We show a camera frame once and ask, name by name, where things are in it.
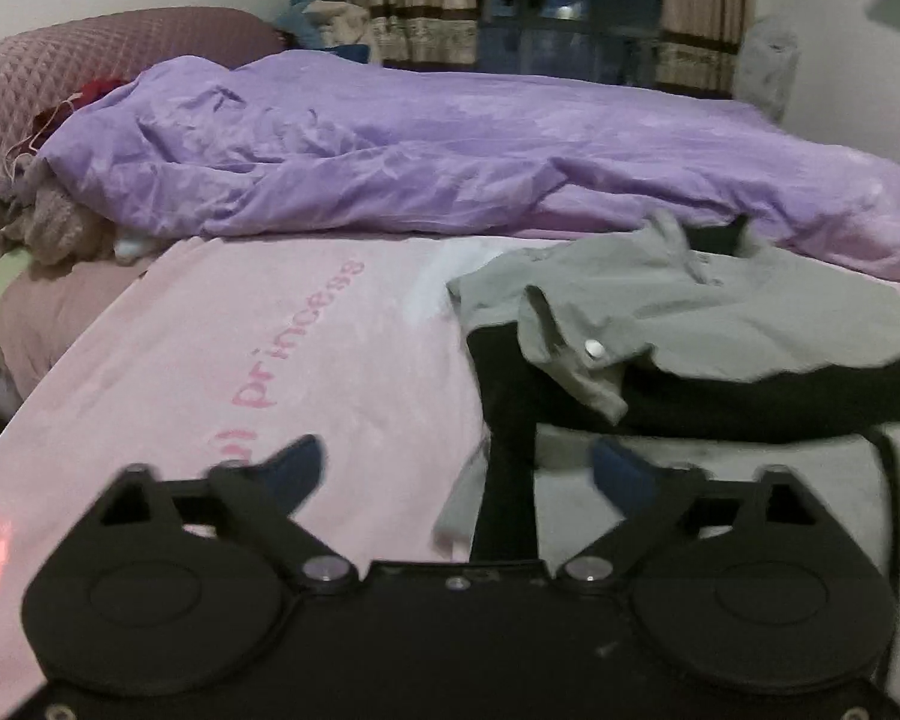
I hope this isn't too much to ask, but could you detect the grey and black jacket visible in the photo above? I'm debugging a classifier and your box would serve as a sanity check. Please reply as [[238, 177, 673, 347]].
[[437, 215, 900, 564]]

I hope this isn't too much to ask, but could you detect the brown clothes heap on bed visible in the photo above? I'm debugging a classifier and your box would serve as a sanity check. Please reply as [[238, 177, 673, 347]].
[[0, 154, 115, 266]]

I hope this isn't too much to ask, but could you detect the pile of clothes by curtain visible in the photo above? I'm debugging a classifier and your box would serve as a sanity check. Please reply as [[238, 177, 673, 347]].
[[274, 0, 382, 65]]

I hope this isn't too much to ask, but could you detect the pink plush blanket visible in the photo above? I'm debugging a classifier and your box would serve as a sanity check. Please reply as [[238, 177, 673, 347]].
[[0, 230, 900, 720]]

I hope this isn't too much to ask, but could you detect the mauve bed sheet mattress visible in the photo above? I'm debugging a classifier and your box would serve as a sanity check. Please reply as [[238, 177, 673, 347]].
[[0, 255, 155, 398]]

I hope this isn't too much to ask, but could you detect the purple duvet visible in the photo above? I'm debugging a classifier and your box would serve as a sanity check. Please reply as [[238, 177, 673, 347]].
[[37, 50, 900, 281]]

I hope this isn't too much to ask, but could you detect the quilted mauve headboard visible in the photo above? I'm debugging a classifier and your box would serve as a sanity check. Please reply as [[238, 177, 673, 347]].
[[0, 7, 286, 255]]

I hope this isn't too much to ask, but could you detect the covered standing fan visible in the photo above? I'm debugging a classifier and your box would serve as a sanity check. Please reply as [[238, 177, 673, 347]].
[[731, 15, 800, 124]]

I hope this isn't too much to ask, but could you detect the right beige striped curtain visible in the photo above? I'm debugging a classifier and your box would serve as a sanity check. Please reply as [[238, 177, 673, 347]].
[[655, 0, 754, 99]]

